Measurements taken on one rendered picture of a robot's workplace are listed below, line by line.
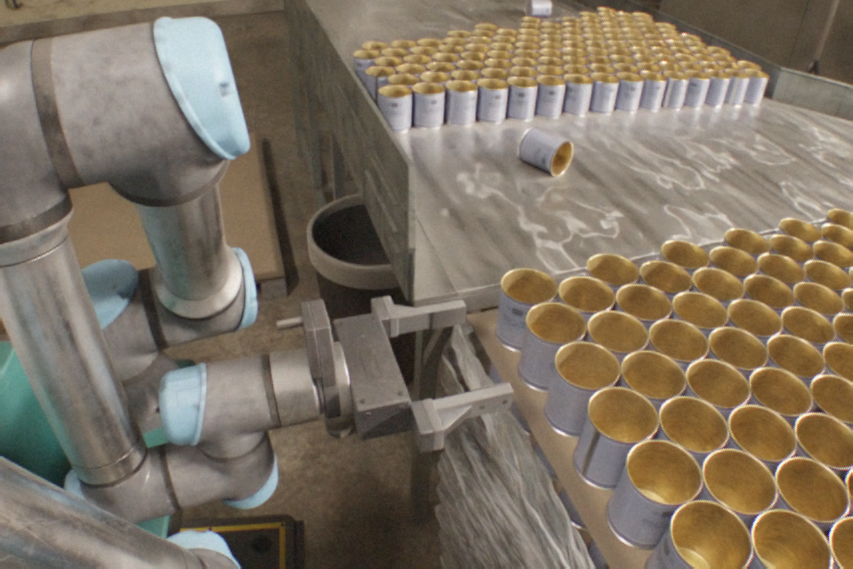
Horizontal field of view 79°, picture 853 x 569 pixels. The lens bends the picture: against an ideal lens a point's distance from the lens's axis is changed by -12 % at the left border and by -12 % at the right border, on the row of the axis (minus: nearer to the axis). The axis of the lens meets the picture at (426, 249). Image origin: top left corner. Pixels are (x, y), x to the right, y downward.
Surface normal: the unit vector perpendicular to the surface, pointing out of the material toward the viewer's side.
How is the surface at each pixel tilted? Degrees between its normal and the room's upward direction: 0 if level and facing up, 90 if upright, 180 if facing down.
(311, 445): 0
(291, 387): 44
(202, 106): 81
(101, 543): 71
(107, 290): 7
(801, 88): 90
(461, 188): 0
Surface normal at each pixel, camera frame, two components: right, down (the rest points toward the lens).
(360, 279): -0.12, 0.59
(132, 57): 0.31, -0.24
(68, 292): 0.97, 0.07
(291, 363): 0.09, -0.71
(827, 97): -0.46, 0.51
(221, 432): 0.29, 0.57
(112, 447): 0.76, 0.27
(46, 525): 0.95, -0.31
